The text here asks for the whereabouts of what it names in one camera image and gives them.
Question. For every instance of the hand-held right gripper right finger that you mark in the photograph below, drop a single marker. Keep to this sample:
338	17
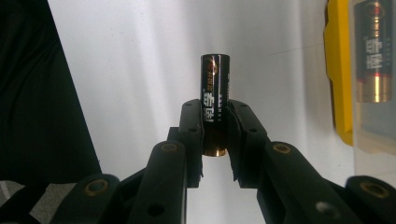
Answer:
244	137

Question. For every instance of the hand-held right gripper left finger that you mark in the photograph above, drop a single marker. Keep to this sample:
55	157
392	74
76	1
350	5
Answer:
193	124

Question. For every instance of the black and gold battery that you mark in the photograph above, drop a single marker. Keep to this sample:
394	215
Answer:
214	81
373	46

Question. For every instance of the yellow black organizer cabinet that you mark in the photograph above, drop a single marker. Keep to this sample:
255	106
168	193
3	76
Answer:
339	62

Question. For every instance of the transparent plastic drawer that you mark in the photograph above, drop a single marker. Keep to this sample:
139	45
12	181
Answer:
373	133

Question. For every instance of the dark cloth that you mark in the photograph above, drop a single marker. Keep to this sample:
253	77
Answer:
37	93

